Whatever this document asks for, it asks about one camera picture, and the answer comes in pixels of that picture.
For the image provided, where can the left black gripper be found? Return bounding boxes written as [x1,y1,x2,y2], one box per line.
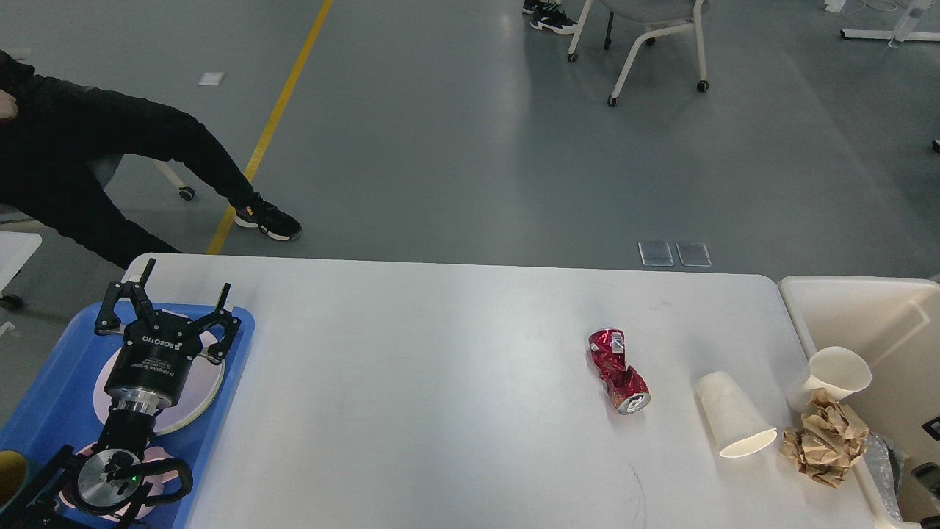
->
[93,258,242,409]

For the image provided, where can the foil tray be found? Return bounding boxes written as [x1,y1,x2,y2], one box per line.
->
[856,432,903,528]

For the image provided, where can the pink plate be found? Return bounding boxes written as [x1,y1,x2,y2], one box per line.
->
[92,348,225,436]

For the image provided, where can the white paper cup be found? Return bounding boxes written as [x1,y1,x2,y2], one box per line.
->
[786,346,872,412]
[696,371,778,458]

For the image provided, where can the dark teal cup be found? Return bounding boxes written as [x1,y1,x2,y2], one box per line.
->
[0,450,29,508]

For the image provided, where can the crushed red can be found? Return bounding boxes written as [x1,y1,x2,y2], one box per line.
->
[588,328,651,415]

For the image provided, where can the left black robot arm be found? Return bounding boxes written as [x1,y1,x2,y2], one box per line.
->
[2,259,251,528]

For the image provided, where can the light green plate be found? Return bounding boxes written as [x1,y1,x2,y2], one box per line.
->
[176,375,225,436]

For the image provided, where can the crumpled brown paper scrap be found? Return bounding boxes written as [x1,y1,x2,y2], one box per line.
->
[779,388,870,489]

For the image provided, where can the white plastic bin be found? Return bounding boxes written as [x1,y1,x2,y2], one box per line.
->
[778,276,939,528]

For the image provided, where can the blue plastic tray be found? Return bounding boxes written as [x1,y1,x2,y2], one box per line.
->
[1,303,255,528]

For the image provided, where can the black sneaker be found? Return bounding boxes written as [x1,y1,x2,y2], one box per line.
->
[234,193,303,242]

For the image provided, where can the white side table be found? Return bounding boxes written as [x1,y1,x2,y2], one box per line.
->
[1,231,43,311]

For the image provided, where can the seated person in black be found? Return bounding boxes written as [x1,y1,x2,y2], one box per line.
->
[1,54,259,268]

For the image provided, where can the right floor socket cover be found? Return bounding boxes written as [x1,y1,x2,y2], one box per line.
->
[676,242,714,267]

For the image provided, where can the floor socket cover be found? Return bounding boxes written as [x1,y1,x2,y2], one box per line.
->
[637,240,675,267]
[676,242,714,267]

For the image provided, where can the left floor socket cover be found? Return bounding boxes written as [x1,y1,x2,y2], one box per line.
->
[637,240,675,267]

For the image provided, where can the white stand base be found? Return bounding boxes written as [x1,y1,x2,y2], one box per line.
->
[839,1,939,48]

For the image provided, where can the black sneakers at top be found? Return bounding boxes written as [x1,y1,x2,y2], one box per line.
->
[521,0,579,35]

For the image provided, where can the white frame office chair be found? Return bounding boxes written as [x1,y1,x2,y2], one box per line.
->
[599,1,714,107]

